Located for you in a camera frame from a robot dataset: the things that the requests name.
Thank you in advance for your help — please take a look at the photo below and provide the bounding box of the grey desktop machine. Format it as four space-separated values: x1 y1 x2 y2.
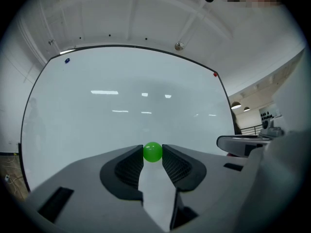
258 118 285 139

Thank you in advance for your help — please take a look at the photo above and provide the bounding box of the large black-framed whiteboard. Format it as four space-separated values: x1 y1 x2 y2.
20 44 237 193

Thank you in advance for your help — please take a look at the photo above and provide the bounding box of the black dotted wall panel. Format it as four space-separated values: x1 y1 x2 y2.
259 108 280 121

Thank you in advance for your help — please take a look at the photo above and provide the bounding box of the black metal railing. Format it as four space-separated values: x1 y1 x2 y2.
240 124 264 136

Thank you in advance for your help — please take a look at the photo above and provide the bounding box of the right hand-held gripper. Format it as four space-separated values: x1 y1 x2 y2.
216 134 273 158

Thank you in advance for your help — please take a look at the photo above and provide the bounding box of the green round magnet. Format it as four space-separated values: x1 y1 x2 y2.
143 141 163 163

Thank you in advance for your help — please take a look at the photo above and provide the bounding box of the white loose floor cable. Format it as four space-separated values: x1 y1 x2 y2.
3 151 24 195

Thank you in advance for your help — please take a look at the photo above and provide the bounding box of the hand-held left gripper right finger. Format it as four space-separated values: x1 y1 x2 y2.
161 144 250 232

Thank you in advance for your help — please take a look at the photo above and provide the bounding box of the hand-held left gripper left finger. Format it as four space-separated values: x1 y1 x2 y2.
24 144 168 233

